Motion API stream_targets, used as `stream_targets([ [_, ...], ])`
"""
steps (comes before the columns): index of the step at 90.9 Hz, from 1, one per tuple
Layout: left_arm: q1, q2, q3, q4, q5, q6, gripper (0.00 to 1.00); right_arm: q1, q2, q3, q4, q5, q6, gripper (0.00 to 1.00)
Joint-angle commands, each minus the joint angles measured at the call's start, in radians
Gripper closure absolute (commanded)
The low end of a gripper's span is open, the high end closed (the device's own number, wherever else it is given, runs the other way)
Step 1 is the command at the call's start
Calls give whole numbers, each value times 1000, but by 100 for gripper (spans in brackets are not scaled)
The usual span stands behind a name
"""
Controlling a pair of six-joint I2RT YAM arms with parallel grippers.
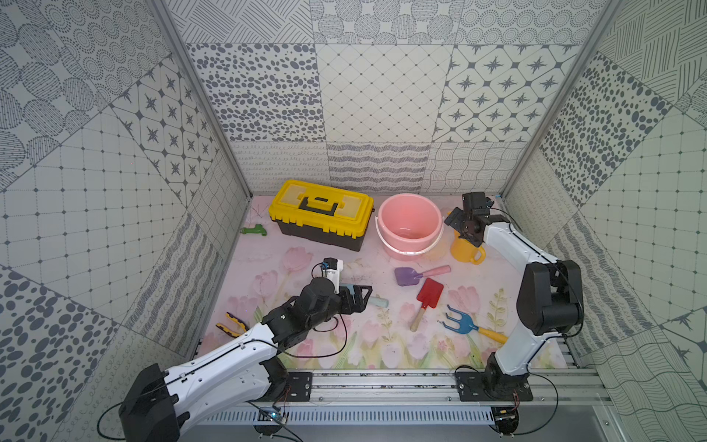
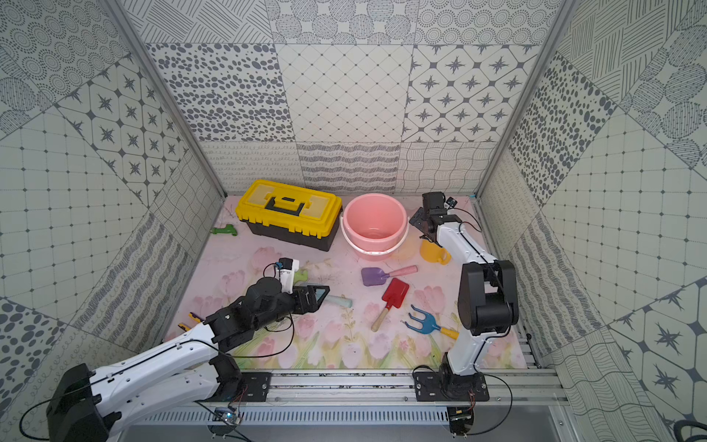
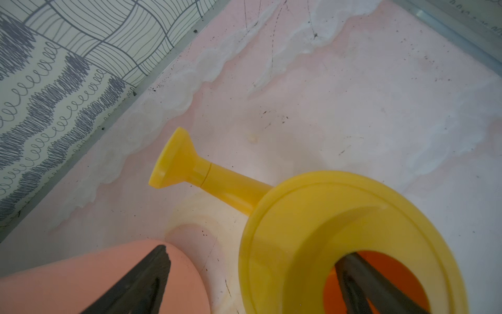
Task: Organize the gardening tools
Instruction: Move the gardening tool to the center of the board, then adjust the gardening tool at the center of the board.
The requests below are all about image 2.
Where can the yellow and black toolbox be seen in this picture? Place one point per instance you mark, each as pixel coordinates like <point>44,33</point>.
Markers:
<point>290,213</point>

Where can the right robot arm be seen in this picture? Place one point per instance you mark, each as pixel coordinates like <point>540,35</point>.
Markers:
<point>487,296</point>

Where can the pink plastic bucket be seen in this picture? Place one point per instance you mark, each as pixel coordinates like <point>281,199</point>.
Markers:
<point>375,226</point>

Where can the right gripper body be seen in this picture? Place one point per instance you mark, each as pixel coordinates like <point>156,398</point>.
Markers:
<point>420,218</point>

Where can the blue fork yellow handle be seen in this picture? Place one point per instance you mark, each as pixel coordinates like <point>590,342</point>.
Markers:
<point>426,324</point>

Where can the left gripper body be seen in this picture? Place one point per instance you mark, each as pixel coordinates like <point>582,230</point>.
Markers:
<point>304,298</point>

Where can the green rake wooden handle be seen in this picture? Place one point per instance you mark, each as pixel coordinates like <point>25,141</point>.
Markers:
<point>300,277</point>

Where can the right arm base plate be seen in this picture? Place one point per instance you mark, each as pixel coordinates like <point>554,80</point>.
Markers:
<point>436,386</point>

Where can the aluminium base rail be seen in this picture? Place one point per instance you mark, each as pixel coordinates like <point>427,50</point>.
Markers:
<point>345,388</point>

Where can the green toy tool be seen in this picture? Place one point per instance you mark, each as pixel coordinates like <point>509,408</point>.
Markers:
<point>229,229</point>

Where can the yellow watering can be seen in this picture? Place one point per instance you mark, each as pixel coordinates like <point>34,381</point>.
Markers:
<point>433,253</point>

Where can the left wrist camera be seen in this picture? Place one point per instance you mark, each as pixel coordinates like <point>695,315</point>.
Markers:
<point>287,269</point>

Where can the light blue trowel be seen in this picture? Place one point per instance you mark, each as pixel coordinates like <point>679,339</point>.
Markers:
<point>339,301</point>

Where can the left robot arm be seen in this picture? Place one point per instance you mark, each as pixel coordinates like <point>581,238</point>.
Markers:
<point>93,404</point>

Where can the purple shovel pink handle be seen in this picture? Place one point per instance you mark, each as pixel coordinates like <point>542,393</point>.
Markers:
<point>373,276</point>

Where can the red shovel wooden handle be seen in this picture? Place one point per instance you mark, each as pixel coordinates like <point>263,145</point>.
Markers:
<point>393,297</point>

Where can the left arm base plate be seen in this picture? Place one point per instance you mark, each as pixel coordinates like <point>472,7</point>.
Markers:
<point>251,387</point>

